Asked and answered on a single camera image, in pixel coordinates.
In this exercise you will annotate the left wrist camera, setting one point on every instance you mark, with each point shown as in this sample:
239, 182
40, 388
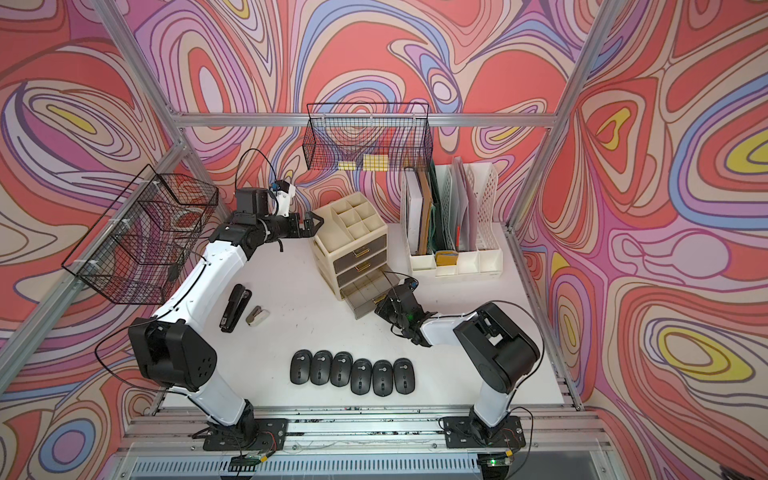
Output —
284, 193

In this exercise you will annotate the transparent bottom drawer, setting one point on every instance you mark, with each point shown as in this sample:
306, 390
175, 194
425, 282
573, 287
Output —
363, 295

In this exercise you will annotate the small yellow notes pad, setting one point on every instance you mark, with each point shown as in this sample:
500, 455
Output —
347, 166

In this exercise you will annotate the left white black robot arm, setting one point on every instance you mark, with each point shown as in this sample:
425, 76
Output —
169, 347

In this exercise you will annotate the back black wire basket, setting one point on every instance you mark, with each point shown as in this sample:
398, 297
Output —
345, 131

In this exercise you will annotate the left black wire basket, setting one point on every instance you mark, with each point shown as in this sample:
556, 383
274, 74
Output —
136, 251

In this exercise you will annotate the brown cardboard folder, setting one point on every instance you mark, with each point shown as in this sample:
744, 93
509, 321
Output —
426, 213

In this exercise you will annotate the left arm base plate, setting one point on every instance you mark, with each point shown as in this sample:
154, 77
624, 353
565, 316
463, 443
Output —
252, 434

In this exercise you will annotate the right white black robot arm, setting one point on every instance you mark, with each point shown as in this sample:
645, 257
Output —
501, 352

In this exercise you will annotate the translucent grey folders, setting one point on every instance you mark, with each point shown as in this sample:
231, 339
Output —
464, 207

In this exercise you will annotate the black stapler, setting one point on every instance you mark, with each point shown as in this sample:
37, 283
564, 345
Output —
238, 300

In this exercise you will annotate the green folder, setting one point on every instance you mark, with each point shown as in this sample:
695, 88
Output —
439, 236

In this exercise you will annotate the aluminium rail base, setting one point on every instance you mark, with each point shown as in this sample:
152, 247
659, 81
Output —
370, 443

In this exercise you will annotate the white book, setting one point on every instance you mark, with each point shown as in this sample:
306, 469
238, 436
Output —
413, 203

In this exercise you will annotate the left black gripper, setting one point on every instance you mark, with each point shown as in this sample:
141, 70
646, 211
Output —
307, 231

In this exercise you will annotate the black computer mouse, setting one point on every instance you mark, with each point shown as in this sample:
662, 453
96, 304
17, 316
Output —
404, 376
320, 368
382, 378
361, 377
341, 369
300, 367

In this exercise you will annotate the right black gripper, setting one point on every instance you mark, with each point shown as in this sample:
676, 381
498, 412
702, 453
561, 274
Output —
383, 308

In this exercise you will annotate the black wire basket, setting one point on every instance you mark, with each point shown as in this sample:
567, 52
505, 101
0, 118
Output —
345, 131
136, 251

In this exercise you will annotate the white file rack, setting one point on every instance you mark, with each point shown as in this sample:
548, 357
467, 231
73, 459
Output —
487, 259

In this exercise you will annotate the beige drawer organizer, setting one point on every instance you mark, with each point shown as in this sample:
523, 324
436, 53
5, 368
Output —
352, 241

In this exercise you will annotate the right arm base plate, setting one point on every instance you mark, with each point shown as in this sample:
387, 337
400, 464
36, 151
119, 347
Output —
467, 432

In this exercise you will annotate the yellow sticky notes pad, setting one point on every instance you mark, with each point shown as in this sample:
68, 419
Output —
375, 163

